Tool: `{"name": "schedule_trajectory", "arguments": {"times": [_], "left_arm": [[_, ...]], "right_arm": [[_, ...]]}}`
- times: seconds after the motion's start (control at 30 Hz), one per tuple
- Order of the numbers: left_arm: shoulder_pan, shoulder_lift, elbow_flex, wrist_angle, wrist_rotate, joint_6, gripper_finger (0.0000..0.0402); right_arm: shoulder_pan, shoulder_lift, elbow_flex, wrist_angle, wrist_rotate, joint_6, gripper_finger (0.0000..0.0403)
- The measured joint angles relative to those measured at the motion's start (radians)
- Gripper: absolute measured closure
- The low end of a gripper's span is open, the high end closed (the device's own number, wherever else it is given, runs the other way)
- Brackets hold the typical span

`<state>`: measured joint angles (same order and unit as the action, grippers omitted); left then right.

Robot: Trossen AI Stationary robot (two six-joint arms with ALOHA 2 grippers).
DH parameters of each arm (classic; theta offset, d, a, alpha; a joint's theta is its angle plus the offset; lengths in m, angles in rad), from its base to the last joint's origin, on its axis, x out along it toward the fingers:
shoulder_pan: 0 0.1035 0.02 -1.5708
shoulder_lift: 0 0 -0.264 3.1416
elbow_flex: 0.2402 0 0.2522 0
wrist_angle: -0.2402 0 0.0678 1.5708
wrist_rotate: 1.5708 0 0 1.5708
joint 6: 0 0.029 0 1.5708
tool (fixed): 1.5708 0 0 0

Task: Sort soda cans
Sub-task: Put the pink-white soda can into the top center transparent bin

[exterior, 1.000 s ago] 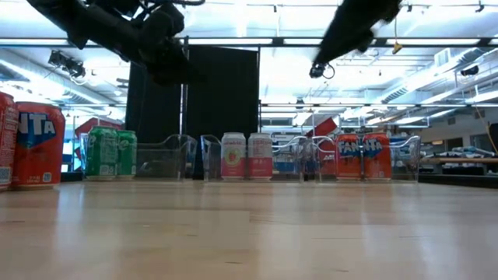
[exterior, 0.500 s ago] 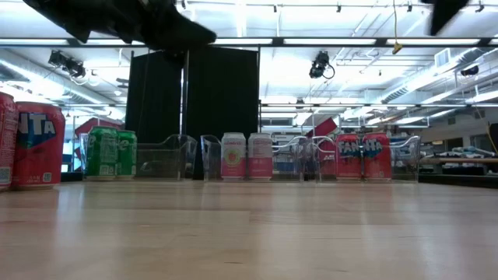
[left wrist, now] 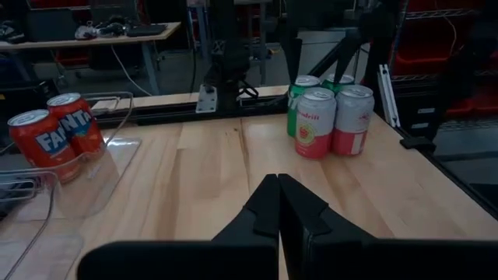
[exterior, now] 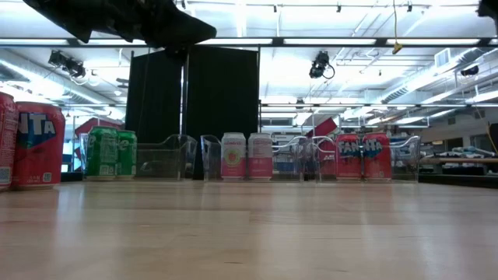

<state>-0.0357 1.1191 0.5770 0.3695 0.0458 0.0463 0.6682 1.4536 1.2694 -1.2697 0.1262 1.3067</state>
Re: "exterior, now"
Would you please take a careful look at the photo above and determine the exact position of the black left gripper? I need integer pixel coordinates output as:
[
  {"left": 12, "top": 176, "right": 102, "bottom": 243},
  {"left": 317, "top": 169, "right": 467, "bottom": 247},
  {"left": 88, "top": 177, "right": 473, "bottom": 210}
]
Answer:
[{"left": 89, "top": 0, "right": 217, "bottom": 51}]

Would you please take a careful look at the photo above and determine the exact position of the clear plastic bin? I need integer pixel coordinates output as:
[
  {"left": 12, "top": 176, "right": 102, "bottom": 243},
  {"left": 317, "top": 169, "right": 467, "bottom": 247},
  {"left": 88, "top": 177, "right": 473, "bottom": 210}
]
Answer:
[
  {"left": 200, "top": 134, "right": 312, "bottom": 183},
  {"left": 307, "top": 135, "right": 423, "bottom": 184},
  {"left": 79, "top": 131, "right": 198, "bottom": 182}
]

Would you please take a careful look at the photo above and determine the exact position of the white pink Spindrift can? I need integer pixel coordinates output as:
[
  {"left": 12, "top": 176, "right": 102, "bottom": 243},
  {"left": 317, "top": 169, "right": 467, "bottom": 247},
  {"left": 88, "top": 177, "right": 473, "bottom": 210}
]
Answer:
[
  {"left": 247, "top": 132, "right": 274, "bottom": 181},
  {"left": 220, "top": 131, "right": 247, "bottom": 181}
]

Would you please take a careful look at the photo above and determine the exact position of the green Sprite soda can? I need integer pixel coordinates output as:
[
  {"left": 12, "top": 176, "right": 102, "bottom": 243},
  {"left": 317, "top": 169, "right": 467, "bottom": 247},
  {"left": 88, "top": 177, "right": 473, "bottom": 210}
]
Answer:
[
  {"left": 85, "top": 125, "right": 120, "bottom": 181},
  {"left": 116, "top": 129, "right": 139, "bottom": 180}
]

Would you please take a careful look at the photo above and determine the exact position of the orange Fanta soda can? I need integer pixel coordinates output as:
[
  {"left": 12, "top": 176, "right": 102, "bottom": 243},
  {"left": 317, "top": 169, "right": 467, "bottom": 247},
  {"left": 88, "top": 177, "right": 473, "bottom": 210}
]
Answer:
[
  {"left": 361, "top": 131, "right": 393, "bottom": 181},
  {"left": 335, "top": 133, "right": 363, "bottom": 181},
  {"left": 0, "top": 91, "right": 19, "bottom": 192},
  {"left": 11, "top": 101, "right": 66, "bottom": 191}
]

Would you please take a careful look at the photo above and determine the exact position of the black folding partition screen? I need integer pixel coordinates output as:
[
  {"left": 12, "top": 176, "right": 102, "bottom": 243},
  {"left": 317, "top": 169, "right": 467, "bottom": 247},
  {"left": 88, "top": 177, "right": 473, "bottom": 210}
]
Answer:
[{"left": 124, "top": 45, "right": 261, "bottom": 180}]

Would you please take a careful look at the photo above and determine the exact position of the black overhead rig beam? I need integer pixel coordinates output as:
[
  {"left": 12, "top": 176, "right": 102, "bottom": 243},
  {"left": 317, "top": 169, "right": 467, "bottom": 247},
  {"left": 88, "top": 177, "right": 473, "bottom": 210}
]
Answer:
[{"left": 0, "top": 37, "right": 498, "bottom": 49}]

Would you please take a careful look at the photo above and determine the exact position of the black ceiling spotlight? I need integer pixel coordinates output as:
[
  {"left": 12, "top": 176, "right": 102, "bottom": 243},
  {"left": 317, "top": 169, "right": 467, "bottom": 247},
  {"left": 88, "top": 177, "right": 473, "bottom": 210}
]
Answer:
[{"left": 47, "top": 49, "right": 87, "bottom": 79}]

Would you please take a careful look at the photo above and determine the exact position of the red storage bin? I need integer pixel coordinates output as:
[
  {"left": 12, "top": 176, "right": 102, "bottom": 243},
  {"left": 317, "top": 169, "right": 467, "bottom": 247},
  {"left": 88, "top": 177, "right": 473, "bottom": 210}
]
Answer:
[
  {"left": 73, "top": 116, "right": 125, "bottom": 138},
  {"left": 305, "top": 117, "right": 338, "bottom": 139}
]

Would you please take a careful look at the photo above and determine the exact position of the wooden workbench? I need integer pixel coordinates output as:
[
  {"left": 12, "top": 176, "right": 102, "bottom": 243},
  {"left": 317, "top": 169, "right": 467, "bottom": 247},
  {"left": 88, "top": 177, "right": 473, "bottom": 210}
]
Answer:
[{"left": 419, "top": 155, "right": 498, "bottom": 165}]

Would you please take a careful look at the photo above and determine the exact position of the teal white device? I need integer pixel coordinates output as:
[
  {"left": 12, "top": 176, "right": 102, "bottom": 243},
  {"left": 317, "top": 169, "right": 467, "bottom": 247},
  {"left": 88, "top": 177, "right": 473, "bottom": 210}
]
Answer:
[{"left": 443, "top": 145, "right": 487, "bottom": 159}]

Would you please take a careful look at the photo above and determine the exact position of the black overhead camera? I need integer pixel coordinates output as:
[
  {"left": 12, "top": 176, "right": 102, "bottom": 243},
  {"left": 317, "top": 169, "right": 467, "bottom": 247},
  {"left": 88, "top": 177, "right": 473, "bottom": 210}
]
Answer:
[{"left": 308, "top": 50, "right": 336, "bottom": 81}]

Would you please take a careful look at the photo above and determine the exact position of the black horizontal frame bar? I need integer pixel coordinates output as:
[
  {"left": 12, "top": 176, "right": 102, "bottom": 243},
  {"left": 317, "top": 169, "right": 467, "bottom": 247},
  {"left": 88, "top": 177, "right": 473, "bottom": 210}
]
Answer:
[{"left": 259, "top": 102, "right": 498, "bottom": 109}]

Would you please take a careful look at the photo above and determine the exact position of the yellow hanging cord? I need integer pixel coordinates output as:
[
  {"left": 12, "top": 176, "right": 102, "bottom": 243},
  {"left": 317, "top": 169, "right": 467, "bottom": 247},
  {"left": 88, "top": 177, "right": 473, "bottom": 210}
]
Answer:
[{"left": 391, "top": 0, "right": 405, "bottom": 55}]

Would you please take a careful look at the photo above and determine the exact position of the black aluminium table frame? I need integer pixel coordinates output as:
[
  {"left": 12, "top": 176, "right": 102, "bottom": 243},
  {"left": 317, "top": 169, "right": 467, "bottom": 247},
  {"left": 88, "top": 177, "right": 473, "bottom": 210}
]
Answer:
[{"left": 60, "top": 170, "right": 498, "bottom": 191}]

